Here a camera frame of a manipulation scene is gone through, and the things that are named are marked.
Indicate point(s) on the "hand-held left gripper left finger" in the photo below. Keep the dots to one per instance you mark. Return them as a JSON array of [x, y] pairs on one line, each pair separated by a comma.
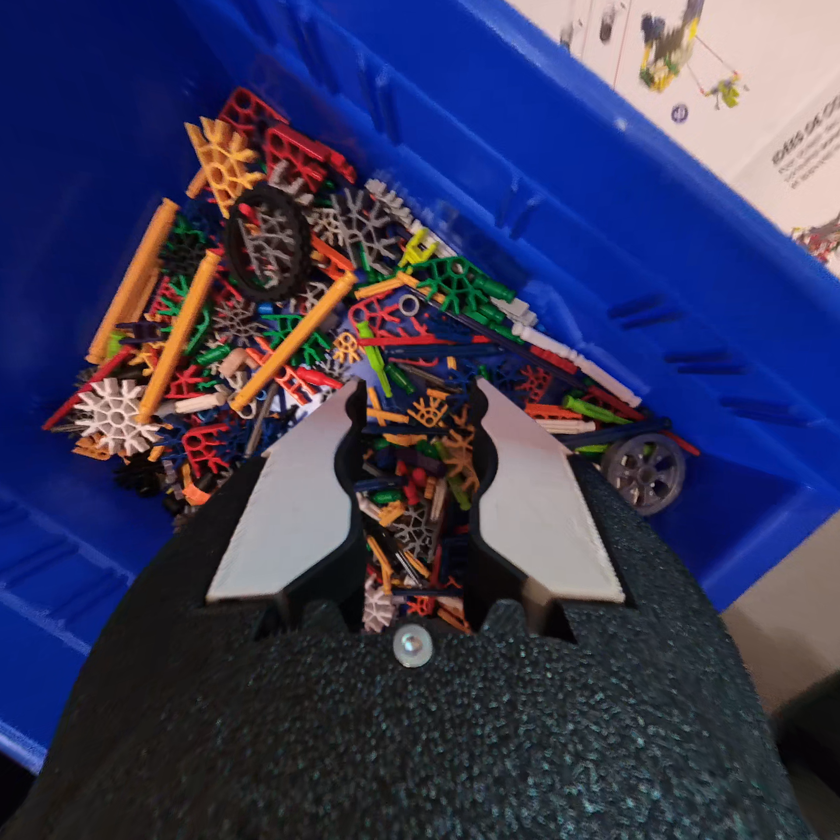
[[289, 518]]

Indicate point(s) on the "blue plastic parts bin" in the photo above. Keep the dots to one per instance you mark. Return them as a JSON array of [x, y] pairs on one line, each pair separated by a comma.
[[590, 197]]

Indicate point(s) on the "grey plastic toy wheel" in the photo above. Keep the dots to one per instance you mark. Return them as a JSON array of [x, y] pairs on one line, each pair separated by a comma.
[[646, 470]]

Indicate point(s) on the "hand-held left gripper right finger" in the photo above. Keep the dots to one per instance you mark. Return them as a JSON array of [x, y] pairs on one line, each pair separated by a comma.
[[544, 518]]

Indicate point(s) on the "pile of colourful toy pieces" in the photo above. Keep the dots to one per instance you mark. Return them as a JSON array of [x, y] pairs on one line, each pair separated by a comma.
[[295, 341]]

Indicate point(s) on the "black rubber toy tire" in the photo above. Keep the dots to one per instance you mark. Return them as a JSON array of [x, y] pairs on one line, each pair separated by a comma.
[[233, 249]]

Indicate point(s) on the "white printed instruction sheet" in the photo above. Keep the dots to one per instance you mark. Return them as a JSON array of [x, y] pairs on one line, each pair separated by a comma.
[[787, 39]]

